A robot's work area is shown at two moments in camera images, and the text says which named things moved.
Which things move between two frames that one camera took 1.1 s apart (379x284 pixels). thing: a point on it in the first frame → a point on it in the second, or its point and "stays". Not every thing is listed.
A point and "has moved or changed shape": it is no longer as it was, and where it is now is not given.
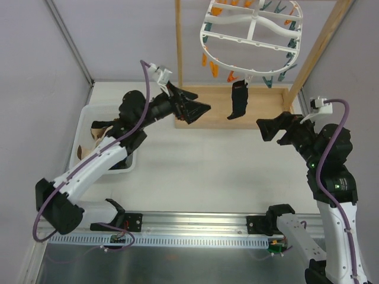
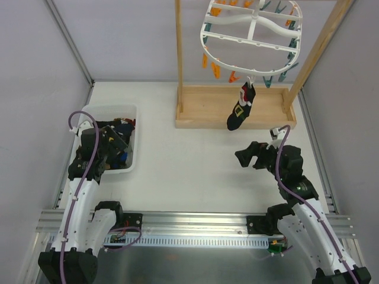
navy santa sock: [240, 97] has moved or changed shape
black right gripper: [288, 129] → [260, 158]
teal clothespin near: [268, 82] stays
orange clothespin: [231, 76] stays
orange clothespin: [204, 60] stays
